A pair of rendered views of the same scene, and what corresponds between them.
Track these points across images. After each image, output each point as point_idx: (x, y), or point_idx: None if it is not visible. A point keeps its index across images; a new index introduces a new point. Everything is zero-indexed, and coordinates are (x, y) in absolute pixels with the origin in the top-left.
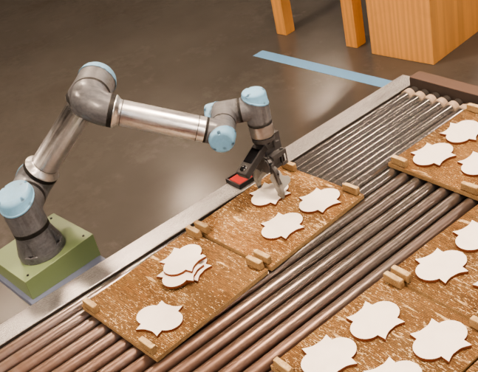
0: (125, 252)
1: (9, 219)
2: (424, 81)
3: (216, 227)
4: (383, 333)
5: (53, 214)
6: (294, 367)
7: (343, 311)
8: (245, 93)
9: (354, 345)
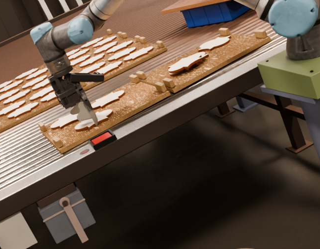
0: (233, 74)
1: None
2: None
3: (151, 93)
4: (109, 64)
5: (309, 75)
6: (156, 49)
7: (117, 70)
8: (46, 22)
9: (124, 58)
